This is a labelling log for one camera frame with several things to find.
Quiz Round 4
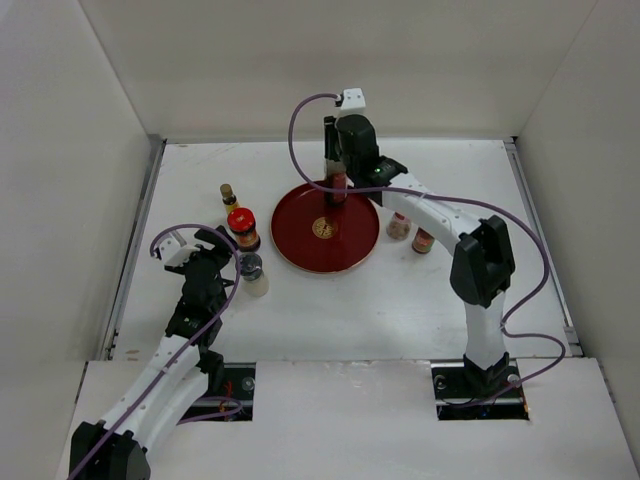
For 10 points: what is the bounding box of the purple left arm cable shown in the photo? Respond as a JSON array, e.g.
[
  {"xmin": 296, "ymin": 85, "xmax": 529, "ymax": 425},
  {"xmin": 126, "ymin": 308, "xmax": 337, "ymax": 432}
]
[{"xmin": 64, "ymin": 224, "xmax": 244, "ymax": 480}]

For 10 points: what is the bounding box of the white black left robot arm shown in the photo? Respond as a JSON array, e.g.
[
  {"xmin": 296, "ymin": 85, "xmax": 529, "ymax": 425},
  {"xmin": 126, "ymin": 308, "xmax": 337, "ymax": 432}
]
[{"xmin": 68, "ymin": 224, "xmax": 239, "ymax": 479}]

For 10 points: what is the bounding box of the pink lid spice jar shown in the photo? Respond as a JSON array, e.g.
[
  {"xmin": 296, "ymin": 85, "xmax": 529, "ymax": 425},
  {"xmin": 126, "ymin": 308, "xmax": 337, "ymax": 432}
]
[{"xmin": 386, "ymin": 212, "xmax": 412, "ymax": 241}]

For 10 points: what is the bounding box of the right aluminium table rail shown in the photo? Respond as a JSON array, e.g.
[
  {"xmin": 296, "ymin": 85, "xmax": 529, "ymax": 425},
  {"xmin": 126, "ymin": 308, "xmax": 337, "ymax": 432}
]
[{"xmin": 504, "ymin": 136, "xmax": 584, "ymax": 357}]

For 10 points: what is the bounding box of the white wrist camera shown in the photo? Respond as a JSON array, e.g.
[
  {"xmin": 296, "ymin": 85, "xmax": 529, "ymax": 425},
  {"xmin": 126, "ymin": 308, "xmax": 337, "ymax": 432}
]
[
  {"xmin": 152, "ymin": 231, "xmax": 197, "ymax": 268},
  {"xmin": 335, "ymin": 88, "xmax": 366, "ymax": 118}
]

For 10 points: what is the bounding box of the red lid chili sauce jar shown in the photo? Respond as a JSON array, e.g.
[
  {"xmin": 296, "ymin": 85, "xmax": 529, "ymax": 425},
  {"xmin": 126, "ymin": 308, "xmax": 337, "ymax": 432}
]
[{"xmin": 227, "ymin": 207, "xmax": 261, "ymax": 252}]

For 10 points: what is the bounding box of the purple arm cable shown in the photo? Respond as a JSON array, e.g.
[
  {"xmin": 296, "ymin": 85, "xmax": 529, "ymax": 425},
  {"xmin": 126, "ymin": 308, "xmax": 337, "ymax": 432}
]
[
  {"xmin": 288, "ymin": 93, "xmax": 567, "ymax": 401},
  {"xmin": 64, "ymin": 224, "xmax": 244, "ymax": 480}
]

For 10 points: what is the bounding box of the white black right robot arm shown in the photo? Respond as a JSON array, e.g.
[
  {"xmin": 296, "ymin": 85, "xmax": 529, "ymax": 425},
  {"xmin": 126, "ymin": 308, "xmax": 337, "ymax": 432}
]
[{"xmin": 324, "ymin": 114, "xmax": 515, "ymax": 397}]

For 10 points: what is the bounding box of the left aluminium table rail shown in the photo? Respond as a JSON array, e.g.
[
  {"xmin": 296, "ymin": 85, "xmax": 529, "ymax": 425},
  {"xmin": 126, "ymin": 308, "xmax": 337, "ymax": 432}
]
[{"xmin": 96, "ymin": 134, "xmax": 166, "ymax": 360}]

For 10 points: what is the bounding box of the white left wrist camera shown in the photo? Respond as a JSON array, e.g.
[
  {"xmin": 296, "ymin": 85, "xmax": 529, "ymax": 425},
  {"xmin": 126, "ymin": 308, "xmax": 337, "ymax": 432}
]
[{"xmin": 152, "ymin": 231, "xmax": 197, "ymax": 268}]

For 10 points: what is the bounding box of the tall dark bottle red label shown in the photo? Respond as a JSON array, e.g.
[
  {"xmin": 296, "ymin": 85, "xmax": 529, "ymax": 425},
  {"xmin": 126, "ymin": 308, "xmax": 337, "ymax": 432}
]
[{"xmin": 324, "ymin": 159, "xmax": 348, "ymax": 207}]

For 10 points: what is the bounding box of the yellow label gold cap bottle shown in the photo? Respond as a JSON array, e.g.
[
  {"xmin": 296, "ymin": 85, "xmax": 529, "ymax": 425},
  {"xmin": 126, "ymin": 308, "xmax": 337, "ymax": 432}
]
[{"xmin": 219, "ymin": 183, "xmax": 239, "ymax": 215}]

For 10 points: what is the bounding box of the back aluminium table rail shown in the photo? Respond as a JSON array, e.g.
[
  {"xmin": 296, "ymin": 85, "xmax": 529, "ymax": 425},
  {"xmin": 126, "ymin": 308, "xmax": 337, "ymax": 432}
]
[{"xmin": 149, "ymin": 133, "xmax": 518, "ymax": 144}]

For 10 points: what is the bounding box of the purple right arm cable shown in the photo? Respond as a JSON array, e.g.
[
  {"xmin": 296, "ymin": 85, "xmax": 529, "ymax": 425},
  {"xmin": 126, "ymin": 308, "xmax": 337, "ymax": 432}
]
[{"xmin": 288, "ymin": 93, "xmax": 567, "ymax": 401}]

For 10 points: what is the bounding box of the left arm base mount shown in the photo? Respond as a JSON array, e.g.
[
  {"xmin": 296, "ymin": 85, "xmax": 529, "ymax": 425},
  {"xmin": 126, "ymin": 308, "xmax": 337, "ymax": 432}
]
[{"xmin": 179, "ymin": 363, "xmax": 256, "ymax": 424}]

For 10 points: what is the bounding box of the yellow cap red sauce bottle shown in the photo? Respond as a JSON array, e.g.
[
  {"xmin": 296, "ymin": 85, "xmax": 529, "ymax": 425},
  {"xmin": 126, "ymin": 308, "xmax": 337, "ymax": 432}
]
[{"xmin": 411, "ymin": 228, "xmax": 435, "ymax": 255}]

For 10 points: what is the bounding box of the aluminium table rail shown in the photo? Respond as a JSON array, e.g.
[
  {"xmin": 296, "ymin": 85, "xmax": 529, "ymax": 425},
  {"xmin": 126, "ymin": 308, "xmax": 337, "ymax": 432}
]
[
  {"xmin": 96, "ymin": 134, "xmax": 166, "ymax": 360},
  {"xmin": 504, "ymin": 136, "xmax": 584, "ymax": 357},
  {"xmin": 149, "ymin": 133, "xmax": 518, "ymax": 144}
]

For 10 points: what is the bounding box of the clear grinder with black top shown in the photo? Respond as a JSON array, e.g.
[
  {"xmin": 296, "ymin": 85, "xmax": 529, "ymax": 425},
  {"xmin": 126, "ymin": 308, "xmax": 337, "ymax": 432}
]
[{"xmin": 240, "ymin": 252, "xmax": 269, "ymax": 297}]

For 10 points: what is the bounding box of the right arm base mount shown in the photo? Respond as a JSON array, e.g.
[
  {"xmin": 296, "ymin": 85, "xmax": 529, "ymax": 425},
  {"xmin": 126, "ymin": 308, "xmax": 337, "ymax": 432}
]
[{"xmin": 431, "ymin": 361, "xmax": 529, "ymax": 421}]

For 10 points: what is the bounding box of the red round lacquer tray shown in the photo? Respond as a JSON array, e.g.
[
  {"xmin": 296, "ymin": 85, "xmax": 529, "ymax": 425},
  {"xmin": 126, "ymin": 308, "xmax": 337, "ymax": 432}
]
[{"xmin": 270, "ymin": 184, "xmax": 380, "ymax": 274}]

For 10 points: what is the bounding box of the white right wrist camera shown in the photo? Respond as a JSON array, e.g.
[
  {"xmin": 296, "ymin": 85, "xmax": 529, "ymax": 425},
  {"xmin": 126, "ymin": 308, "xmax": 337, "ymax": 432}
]
[{"xmin": 335, "ymin": 88, "xmax": 366, "ymax": 118}]

